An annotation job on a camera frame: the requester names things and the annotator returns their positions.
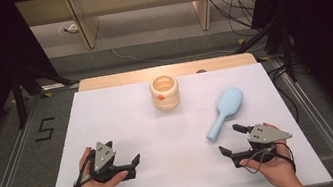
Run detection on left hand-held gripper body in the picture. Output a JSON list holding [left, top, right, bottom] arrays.
[[85, 137, 139, 187]]

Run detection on black floor cables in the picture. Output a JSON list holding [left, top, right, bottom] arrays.
[[266, 62, 302, 126]]

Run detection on cream ribbed cup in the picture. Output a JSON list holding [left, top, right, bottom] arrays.
[[147, 73, 183, 114]]

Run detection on round floor outlet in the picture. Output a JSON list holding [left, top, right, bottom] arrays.
[[56, 20, 81, 38]]

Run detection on left hand-held gripper cable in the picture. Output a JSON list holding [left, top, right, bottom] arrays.
[[55, 149, 101, 187]]

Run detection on hand-held gripper cable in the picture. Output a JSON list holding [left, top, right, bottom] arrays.
[[55, 149, 101, 187], [239, 138, 299, 182]]

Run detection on black metal stand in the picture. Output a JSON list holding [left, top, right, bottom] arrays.
[[5, 51, 85, 130], [230, 16, 299, 92]]

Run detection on light blue plastic spoon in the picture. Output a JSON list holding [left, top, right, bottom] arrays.
[[199, 84, 251, 145]]

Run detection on right hand-held gripper cable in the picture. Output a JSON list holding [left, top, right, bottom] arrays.
[[239, 138, 299, 182]]

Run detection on white floor cable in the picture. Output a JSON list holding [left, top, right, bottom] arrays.
[[95, 4, 270, 76]]

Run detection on person's right hand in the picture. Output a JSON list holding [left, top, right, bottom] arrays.
[[237, 138, 306, 187]]

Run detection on bundle of black cables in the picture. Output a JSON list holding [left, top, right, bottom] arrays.
[[208, 0, 264, 39]]

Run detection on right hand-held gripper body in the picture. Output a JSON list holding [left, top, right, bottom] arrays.
[[226, 118, 297, 169]]

